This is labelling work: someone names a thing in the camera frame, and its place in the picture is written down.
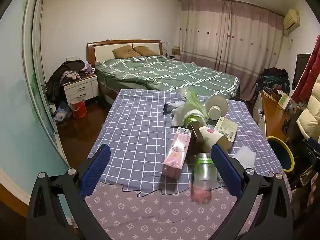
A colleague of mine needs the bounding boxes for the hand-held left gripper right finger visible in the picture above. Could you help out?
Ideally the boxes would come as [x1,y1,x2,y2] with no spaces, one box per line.
[211,144,294,240]

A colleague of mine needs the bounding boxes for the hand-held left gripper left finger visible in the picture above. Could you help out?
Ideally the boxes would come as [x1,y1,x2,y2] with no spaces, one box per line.
[26,144,112,240]

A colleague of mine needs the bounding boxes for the clear plastic bottle green cap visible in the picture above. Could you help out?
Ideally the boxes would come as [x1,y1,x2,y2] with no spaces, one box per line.
[191,152,222,195]

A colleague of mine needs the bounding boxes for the white plastic wrap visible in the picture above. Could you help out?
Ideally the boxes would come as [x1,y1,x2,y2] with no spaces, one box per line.
[234,146,257,169]

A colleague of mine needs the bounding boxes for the white paper cup pink print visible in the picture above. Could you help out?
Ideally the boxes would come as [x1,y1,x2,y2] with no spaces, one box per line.
[199,126,234,152]

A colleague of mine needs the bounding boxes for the green and white box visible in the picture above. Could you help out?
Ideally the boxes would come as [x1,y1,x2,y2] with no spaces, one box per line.
[214,116,238,142]

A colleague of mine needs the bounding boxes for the brown tube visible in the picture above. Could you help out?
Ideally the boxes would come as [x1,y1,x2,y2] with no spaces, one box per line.
[187,122,206,155]

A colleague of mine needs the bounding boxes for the pink drink carton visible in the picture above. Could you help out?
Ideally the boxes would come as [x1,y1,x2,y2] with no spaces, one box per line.
[162,127,192,179]

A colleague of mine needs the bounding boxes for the dark bin with yellow rim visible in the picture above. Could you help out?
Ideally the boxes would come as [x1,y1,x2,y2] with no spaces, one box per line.
[265,136,295,172]

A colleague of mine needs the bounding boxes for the white bottle green label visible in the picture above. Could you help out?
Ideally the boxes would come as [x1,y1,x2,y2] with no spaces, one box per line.
[184,107,208,128]

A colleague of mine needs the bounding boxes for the white tape roll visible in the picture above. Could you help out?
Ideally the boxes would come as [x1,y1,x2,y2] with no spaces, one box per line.
[205,94,228,120]

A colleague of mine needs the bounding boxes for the white tissue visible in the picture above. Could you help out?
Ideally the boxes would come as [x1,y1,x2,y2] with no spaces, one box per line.
[171,105,190,128]

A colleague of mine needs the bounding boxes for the clear plastic bag green print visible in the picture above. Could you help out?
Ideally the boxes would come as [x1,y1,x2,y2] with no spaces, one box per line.
[179,86,204,113]

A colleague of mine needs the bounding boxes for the blue and white wrapper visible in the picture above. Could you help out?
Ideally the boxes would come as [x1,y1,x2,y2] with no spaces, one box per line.
[162,101,185,115]

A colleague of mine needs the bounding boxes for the red bucket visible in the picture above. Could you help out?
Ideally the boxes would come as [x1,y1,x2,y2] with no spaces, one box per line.
[69,97,87,119]

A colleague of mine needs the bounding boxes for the plastic bags on floor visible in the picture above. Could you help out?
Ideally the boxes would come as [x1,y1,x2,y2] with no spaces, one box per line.
[54,102,73,122]

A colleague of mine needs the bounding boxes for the purple patterned cloth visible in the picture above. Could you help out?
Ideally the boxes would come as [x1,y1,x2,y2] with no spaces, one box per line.
[84,172,265,240]

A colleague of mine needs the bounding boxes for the wooden desk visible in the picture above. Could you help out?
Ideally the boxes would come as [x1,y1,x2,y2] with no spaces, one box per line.
[254,90,300,143]

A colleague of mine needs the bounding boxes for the white nightstand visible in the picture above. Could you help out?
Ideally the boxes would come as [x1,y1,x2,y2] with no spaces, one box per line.
[62,74,100,107]

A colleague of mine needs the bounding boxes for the green picture box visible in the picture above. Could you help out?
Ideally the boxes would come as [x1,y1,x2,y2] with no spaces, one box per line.
[278,94,292,110]

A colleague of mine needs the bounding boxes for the heap of mixed clothes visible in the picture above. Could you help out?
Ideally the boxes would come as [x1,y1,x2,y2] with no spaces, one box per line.
[255,67,290,98]

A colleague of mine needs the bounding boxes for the cream down jacket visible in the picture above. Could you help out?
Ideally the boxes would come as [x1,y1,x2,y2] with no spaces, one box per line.
[296,86,320,142]

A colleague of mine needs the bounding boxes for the pile of dark clothes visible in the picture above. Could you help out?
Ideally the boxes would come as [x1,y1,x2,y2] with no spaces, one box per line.
[46,60,97,103]

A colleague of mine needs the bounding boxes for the sliding wardrobe door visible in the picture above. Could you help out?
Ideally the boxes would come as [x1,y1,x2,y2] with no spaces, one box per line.
[21,0,72,168]

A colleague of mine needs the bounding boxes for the green checked duvet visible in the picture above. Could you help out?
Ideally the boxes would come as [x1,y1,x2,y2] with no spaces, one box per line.
[94,55,241,99]

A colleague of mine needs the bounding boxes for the brown pillow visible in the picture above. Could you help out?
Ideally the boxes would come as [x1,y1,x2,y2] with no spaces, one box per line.
[134,46,158,57]
[112,45,142,58]

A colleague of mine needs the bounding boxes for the wooden bed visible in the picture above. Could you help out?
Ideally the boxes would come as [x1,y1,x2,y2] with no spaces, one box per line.
[87,39,242,100]

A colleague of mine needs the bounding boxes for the red jacket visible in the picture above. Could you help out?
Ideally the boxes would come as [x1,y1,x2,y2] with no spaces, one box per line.
[291,34,320,103]

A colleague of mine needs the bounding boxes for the black television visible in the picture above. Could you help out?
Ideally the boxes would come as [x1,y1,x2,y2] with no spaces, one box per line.
[292,53,312,90]

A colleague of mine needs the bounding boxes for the beige and mauve curtain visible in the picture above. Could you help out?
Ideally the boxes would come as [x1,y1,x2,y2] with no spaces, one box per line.
[178,0,285,100]

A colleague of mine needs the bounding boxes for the cream air conditioner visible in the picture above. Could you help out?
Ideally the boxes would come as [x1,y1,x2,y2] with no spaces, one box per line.
[282,9,300,34]

